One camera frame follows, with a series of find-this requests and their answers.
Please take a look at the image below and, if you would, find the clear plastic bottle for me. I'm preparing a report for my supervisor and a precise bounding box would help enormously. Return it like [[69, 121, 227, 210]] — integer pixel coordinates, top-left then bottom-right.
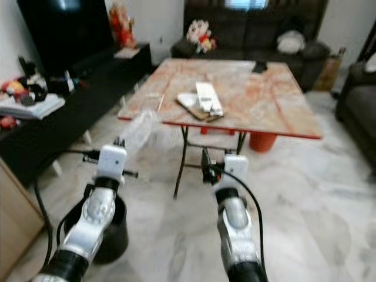
[[123, 109, 161, 155]]

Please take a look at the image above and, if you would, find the black round rubbish bin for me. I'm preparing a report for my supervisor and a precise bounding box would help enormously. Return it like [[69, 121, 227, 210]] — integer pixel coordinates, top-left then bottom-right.
[[62, 193, 130, 264]]

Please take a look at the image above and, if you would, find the black long tv console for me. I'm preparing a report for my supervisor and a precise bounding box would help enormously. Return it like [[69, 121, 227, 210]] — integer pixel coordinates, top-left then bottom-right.
[[0, 42, 152, 189]]

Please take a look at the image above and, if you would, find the orange plastic stool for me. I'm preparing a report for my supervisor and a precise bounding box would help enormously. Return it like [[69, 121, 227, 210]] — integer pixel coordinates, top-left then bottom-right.
[[248, 132, 278, 153]]

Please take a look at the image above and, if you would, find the white paper sheet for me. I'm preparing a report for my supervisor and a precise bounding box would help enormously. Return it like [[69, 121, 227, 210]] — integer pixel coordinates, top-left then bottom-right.
[[177, 93, 200, 109]]

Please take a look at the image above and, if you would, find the black gadget pile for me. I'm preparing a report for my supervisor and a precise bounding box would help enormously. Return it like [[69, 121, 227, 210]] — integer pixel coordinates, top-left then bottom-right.
[[44, 73, 80, 98]]

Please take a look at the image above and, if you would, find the orange marble folding table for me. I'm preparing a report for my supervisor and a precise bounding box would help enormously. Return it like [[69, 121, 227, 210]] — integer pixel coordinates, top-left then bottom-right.
[[117, 58, 324, 200]]

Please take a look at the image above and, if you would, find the pale booklet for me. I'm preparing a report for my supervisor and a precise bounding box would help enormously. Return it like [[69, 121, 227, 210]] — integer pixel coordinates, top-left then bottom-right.
[[115, 47, 142, 59]]

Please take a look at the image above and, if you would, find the white paper stack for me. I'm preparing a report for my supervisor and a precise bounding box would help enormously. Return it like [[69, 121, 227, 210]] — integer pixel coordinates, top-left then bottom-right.
[[0, 93, 66, 121]]

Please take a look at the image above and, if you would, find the small black phone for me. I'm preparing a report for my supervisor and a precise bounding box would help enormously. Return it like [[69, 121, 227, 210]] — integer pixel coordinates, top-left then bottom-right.
[[251, 61, 268, 74]]

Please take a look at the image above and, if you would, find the small red toy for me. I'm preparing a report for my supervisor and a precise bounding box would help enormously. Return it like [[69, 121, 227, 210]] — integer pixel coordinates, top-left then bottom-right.
[[1, 116, 19, 130]]

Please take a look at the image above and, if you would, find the red gold figurine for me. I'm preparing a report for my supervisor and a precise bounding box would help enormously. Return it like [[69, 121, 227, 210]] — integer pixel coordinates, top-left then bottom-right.
[[109, 3, 137, 49]]

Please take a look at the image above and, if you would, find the yellow red toy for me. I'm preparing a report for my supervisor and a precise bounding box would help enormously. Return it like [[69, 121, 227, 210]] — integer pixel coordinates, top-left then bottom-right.
[[3, 79, 27, 98]]

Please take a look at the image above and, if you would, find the black toy figure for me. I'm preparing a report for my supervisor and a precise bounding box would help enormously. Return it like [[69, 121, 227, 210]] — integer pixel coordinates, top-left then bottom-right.
[[16, 56, 48, 106]]

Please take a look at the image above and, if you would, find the plush doll red shirt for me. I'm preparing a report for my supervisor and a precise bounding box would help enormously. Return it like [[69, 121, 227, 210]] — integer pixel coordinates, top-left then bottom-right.
[[186, 19, 218, 55]]

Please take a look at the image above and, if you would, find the black flat television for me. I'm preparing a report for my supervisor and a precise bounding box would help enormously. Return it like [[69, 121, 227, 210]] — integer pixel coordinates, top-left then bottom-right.
[[16, 0, 113, 77]]

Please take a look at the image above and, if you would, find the light wooden cabinet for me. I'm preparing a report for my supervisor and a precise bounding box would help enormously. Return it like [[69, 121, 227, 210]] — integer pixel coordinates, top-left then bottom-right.
[[0, 159, 45, 282]]

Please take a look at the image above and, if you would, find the dark brown sofa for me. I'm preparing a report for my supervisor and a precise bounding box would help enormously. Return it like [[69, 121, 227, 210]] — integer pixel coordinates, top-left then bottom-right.
[[170, 0, 333, 92]]

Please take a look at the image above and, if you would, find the white sofa cushion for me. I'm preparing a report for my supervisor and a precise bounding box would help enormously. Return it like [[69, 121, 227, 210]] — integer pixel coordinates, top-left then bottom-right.
[[276, 29, 307, 55]]

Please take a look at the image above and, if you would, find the dark armchair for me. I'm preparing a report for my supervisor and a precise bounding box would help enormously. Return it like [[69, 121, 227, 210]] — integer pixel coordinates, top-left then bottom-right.
[[335, 23, 376, 139]]

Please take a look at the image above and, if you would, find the bright window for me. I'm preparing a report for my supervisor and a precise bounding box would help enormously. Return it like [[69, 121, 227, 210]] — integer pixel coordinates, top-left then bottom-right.
[[224, 0, 268, 11]]

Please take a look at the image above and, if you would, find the white armchair cushion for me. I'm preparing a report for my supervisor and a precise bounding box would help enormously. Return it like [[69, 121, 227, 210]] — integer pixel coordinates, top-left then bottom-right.
[[365, 55, 376, 75]]

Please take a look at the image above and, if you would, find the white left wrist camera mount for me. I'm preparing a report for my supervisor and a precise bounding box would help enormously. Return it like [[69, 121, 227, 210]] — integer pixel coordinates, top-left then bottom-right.
[[97, 144, 129, 180]]

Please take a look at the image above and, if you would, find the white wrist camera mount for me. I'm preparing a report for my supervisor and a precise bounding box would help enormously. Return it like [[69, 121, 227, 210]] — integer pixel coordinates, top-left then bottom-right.
[[97, 144, 129, 180], [223, 154, 250, 190]]

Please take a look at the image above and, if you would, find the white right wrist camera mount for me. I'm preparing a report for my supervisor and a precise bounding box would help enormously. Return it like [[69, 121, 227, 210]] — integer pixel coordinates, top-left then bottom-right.
[[223, 154, 250, 190]]

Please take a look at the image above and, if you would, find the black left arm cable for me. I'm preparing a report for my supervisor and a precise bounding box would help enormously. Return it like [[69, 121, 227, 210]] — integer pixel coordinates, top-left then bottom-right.
[[33, 150, 102, 268]]

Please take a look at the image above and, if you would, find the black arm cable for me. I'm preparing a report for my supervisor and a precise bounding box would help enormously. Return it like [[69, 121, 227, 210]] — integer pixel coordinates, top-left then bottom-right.
[[220, 167, 268, 277], [33, 150, 102, 268]]

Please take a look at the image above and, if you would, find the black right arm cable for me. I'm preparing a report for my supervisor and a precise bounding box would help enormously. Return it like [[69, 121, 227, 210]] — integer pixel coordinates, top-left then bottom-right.
[[220, 167, 268, 277]]

